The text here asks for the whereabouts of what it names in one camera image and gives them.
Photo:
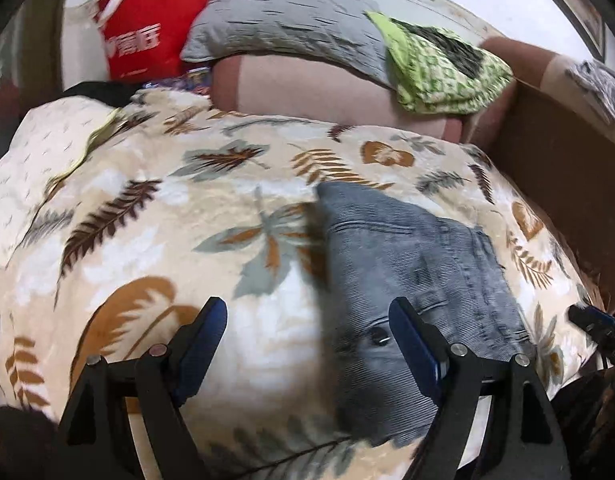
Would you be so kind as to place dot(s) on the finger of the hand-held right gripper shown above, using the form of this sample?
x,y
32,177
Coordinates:
x,y
595,322

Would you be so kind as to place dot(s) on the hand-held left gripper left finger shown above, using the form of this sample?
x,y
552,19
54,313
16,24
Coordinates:
x,y
202,350

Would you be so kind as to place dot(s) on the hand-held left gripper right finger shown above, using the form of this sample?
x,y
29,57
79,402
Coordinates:
x,y
417,350

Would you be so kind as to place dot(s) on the blue denim pants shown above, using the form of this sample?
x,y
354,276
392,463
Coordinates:
x,y
387,260

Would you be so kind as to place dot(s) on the dark cloth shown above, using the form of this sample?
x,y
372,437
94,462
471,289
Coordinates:
x,y
592,425

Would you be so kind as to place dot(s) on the leaf print fleece blanket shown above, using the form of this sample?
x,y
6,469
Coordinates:
x,y
187,210

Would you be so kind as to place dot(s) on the grey knitted cloth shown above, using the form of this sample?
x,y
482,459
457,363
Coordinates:
x,y
597,87

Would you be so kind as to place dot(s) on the white pillow with small print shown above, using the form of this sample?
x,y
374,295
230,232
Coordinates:
x,y
52,130

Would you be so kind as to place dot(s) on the pink and brown cushion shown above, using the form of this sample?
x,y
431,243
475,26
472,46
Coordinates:
x,y
532,62
312,90

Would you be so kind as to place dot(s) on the colourful snack packet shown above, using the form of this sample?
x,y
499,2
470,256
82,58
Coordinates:
x,y
192,79

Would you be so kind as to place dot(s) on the black cloth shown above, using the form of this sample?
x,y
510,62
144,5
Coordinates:
x,y
102,92

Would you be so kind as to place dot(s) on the green patterned cloth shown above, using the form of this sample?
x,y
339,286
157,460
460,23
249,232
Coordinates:
x,y
437,70

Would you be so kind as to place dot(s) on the red shopping bag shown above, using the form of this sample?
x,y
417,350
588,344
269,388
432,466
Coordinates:
x,y
147,25

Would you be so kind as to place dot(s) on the grey quilted pillow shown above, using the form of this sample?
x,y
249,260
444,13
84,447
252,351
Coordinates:
x,y
287,25

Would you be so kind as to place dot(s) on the wall picture frame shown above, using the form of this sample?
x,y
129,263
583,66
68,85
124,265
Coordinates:
x,y
577,5

